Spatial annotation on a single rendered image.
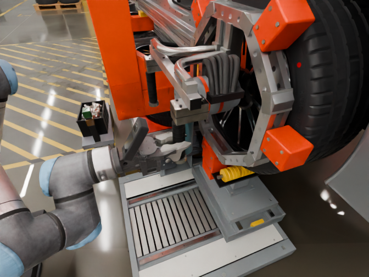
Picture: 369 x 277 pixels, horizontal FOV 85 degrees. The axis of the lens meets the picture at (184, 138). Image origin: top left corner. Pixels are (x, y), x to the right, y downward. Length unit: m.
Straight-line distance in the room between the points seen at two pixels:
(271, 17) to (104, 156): 0.49
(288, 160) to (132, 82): 0.84
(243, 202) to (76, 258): 0.96
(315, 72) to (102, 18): 0.82
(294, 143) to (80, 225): 0.54
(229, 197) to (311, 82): 0.80
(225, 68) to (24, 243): 0.54
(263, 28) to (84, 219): 0.60
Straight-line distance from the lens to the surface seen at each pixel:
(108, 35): 1.04
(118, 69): 1.09
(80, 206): 0.56
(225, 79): 0.50
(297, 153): 0.54
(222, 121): 0.99
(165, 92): 1.18
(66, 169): 0.55
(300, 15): 0.52
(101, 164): 0.54
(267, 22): 0.53
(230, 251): 1.23
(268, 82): 0.53
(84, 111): 1.11
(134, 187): 1.43
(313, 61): 0.56
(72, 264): 1.40
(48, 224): 0.53
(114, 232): 1.39
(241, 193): 1.23
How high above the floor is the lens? 1.21
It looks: 41 degrees down
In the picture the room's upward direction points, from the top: straight up
